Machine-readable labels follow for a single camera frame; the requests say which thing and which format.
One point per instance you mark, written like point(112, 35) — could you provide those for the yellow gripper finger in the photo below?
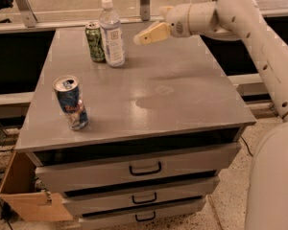
point(156, 32)
point(164, 10)

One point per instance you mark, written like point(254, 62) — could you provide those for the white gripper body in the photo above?
point(177, 20)

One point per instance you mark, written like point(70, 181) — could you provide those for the clear blue plastic water bottle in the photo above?
point(111, 30)

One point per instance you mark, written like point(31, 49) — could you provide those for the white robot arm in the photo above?
point(267, 201)

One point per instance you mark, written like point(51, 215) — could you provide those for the green soda can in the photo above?
point(94, 40)

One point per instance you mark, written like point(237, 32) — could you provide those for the blue Red Bull can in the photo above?
point(70, 98)

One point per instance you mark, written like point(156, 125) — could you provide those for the grey drawer cabinet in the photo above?
point(171, 95)

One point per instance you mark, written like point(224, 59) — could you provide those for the right grey bench ledge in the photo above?
point(248, 85)

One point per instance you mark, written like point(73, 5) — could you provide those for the grey bench ledge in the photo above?
point(248, 85)
point(15, 105)

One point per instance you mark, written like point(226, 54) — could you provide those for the left grey bench ledge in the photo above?
point(15, 105)

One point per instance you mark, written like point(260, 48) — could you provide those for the middle grey drawer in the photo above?
point(145, 193)

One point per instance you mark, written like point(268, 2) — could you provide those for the grey drawer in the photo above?
point(145, 193)
point(128, 169)
point(143, 214)

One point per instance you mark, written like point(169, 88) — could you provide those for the top grey drawer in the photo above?
point(128, 169)

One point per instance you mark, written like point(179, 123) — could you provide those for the bottom grey drawer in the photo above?
point(143, 214)

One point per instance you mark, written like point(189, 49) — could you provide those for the wooden side panel box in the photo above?
point(17, 188)

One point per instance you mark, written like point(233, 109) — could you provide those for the metal window railing frame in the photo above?
point(118, 4)

